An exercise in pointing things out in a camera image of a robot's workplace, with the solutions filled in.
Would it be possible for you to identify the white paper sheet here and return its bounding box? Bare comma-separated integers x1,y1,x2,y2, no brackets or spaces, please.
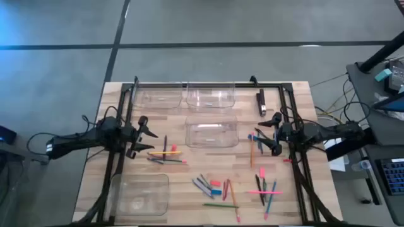
323,137,347,173

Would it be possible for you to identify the black pencil red eraser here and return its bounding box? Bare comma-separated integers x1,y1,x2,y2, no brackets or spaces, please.
150,157,187,164

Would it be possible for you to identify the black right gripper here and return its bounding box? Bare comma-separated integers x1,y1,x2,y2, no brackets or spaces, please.
258,112,294,157

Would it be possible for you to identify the clear water bottle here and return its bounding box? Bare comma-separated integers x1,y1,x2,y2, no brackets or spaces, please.
350,160,372,173

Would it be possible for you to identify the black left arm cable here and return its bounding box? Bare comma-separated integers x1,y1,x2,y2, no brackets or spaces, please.
26,105,127,157

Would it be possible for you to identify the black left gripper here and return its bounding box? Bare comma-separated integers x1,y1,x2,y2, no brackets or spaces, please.
121,115,159,160

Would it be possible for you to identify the black pen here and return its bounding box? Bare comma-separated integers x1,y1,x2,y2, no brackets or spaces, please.
254,173,266,207
254,127,270,140

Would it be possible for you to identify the black stapler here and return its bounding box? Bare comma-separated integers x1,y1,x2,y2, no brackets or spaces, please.
256,88,267,117

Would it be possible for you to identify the dark side table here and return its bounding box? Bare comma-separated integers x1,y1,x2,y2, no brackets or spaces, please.
0,125,52,227

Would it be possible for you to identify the teal box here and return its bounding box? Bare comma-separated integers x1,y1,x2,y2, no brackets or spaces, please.
374,68,393,83

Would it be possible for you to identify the slim grey pen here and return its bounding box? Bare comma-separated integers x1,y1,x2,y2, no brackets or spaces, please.
196,177,213,191

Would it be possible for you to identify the blue crayon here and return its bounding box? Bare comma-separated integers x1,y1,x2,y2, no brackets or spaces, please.
256,131,264,155

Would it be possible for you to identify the green pencil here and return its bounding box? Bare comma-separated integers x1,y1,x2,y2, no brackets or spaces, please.
203,203,240,209

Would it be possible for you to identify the grey desk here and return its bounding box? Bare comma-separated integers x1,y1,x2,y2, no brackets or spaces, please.
345,59,404,226

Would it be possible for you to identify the backlit keyboard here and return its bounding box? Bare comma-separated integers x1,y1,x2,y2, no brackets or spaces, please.
376,157,404,197

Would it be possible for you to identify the black desk device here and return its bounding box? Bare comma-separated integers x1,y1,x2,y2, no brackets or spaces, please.
387,59,404,95

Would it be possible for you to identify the black aluminium rig frame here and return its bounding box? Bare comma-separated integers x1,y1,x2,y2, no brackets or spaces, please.
71,74,376,227

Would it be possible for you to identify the thick grey pen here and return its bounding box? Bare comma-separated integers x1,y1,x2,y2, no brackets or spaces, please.
191,178,215,199

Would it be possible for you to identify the tall clear plastic bin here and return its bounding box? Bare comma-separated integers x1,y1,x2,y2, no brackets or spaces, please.
109,173,170,217

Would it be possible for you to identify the computer monitor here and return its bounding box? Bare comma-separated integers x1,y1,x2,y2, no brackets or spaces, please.
371,93,404,114

